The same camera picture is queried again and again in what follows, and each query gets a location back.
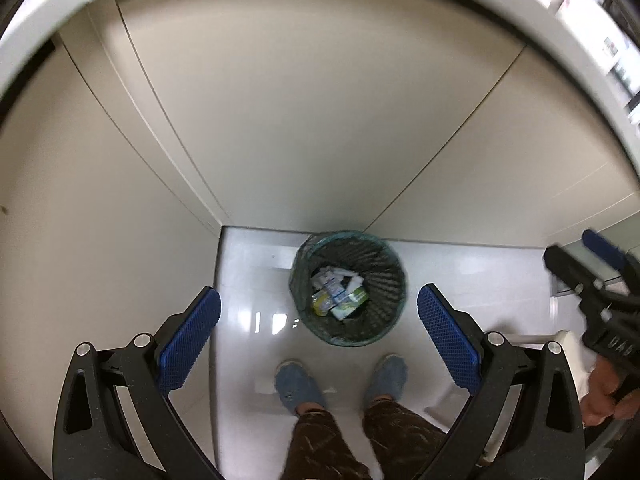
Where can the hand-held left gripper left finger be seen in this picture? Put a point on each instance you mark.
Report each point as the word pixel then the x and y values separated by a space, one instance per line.
pixel 190 340

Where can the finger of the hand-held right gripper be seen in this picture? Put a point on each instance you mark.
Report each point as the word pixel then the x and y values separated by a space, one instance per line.
pixel 602 247
pixel 562 265

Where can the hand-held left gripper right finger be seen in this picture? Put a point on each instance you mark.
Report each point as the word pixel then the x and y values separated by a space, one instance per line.
pixel 447 337

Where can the dark green mesh trash basket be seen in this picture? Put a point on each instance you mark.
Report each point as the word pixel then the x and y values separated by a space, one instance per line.
pixel 380 280

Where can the green and white cardboard box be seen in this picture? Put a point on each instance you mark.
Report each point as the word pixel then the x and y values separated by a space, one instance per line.
pixel 350 304

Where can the blue and white milk carton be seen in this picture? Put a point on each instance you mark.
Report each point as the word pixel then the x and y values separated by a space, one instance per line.
pixel 332 280

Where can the person's right hand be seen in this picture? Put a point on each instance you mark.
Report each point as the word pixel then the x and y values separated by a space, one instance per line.
pixel 600 390

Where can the person's right blue slipper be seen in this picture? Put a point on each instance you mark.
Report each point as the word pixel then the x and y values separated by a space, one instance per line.
pixel 386 380

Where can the person's blue slipper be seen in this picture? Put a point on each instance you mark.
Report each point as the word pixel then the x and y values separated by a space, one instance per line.
pixel 300 385
pixel 386 380

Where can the person's right leg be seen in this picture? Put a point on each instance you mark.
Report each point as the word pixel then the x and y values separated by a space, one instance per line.
pixel 400 435

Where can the person's left blue slipper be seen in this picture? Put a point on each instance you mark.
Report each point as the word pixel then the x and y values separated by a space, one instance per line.
pixel 300 385

